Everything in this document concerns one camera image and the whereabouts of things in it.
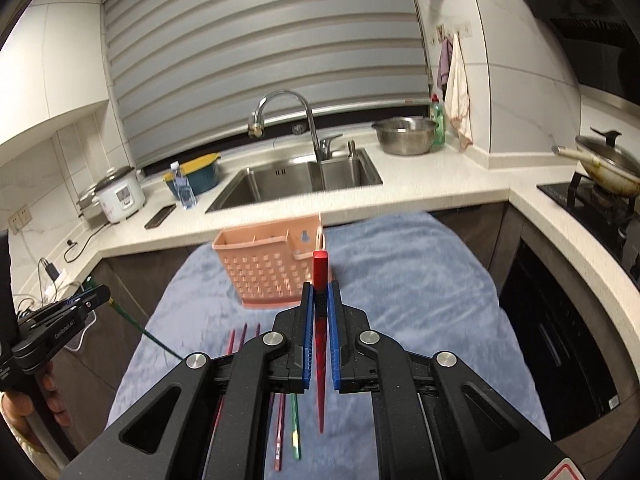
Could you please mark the purple hanging cloth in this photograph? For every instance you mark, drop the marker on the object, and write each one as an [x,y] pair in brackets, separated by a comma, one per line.
[444,62]

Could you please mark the green dish soap bottle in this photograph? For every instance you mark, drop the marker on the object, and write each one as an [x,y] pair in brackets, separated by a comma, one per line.
[438,122]

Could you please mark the sink soap pump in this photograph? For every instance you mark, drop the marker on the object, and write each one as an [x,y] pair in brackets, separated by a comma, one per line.
[352,149]

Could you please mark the white wall cabinet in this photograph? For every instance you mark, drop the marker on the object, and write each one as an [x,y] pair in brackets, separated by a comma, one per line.
[55,70]

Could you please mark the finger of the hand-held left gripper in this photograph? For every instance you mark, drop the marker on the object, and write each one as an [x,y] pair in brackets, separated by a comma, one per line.
[85,297]

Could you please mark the black built-in oven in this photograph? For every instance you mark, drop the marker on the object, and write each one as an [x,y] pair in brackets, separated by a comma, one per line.
[555,340]

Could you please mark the black range hood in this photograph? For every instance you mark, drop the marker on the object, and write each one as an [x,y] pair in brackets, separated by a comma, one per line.
[585,20]

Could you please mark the round metal knob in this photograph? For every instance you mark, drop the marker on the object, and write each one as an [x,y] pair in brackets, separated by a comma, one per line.
[298,128]

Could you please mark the white hanging cloth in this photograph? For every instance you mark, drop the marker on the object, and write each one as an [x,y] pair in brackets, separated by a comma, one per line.
[457,90]

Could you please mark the dark red chopstick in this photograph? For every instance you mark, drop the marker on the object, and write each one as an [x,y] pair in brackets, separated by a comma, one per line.
[243,337]
[278,430]

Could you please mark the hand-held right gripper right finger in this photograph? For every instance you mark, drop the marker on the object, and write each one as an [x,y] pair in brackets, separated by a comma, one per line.
[334,340]

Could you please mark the stainless steel sink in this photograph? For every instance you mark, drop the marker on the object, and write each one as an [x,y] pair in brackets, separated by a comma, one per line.
[280,180]

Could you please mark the blue fleece towel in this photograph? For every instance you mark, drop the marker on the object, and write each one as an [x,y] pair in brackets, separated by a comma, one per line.
[415,300]

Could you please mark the green patterned chopstick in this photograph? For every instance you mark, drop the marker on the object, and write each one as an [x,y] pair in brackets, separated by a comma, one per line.
[145,332]
[295,427]

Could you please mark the black gas stove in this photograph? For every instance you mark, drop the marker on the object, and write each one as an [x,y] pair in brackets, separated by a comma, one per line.
[595,210]

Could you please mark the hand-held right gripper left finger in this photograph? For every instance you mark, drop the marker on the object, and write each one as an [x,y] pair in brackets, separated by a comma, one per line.
[306,332]

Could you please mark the yellow and blue basin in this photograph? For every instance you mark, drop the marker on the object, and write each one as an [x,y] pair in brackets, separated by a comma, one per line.
[200,175]

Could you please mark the white rice cooker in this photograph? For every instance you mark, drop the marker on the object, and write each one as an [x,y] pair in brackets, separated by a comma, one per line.
[120,195]

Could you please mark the clear water bottle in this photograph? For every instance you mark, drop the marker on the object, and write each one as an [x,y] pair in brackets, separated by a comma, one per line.
[184,190]

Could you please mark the pink perforated utensil basket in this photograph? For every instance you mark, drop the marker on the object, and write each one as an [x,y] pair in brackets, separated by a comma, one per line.
[260,270]

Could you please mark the grey striped window blind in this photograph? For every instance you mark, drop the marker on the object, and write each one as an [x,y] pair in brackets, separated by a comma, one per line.
[260,35]

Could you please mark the wok with glass lid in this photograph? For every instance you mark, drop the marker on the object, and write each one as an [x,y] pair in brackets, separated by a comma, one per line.
[607,165]

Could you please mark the wall socket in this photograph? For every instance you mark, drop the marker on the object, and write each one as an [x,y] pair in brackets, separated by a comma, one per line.
[20,220]

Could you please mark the steel steamer pot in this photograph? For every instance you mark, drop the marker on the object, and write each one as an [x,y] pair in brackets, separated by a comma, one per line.
[87,205]

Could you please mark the chrome gooseneck faucet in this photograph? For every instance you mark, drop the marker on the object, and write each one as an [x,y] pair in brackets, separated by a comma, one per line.
[310,115]

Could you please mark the person's left hand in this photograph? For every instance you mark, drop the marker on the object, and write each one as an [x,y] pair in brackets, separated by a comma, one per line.
[14,412]

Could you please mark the black charger plug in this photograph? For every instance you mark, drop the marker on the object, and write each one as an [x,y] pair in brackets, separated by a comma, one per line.
[49,267]

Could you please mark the black smartphone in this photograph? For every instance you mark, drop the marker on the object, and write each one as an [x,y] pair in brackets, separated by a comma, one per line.
[160,217]

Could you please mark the stainless steel bowl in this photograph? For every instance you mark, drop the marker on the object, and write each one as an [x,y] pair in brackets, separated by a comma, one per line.
[405,137]

